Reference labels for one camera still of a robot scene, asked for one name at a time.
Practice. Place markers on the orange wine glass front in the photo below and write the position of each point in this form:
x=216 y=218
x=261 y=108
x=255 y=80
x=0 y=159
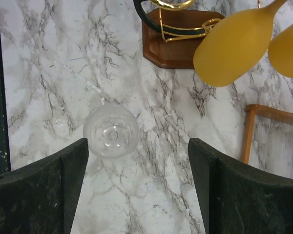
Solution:
x=235 y=45

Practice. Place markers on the gold wire wine glass rack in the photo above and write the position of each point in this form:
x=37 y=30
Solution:
x=172 y=32

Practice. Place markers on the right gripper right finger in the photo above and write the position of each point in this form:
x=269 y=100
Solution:
x=236 y=198

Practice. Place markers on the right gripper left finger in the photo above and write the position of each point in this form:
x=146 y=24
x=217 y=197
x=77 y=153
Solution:
x=42 y=197

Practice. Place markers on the clear wine glass front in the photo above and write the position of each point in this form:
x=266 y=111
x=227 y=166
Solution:
x=112 y=131

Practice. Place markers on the orange wine glass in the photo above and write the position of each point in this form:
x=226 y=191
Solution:
x=235 y=45
x=280 y=52

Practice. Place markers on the wooden shelf rack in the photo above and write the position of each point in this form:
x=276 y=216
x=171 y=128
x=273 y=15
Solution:
x=268 y=140

